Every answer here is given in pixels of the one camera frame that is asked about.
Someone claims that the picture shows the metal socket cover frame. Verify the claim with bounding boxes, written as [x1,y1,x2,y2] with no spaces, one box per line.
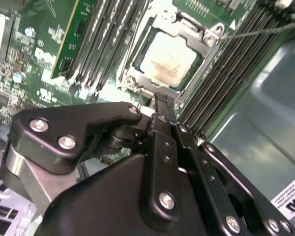
[127,9,219,94]

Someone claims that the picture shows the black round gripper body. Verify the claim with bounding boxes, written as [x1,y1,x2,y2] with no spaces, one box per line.
[35,154,226,236]

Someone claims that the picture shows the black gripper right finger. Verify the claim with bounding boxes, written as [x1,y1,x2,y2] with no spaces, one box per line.
[163,95,295,236]

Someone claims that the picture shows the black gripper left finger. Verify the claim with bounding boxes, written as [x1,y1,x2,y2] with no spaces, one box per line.
[0,92,186,233]

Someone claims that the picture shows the silver-topped CPU chip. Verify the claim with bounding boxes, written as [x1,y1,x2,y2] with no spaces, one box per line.
[137,31,199,88]

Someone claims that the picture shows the thin metal locking lever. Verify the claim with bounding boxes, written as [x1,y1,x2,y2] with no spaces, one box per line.
[220,21,295,40]

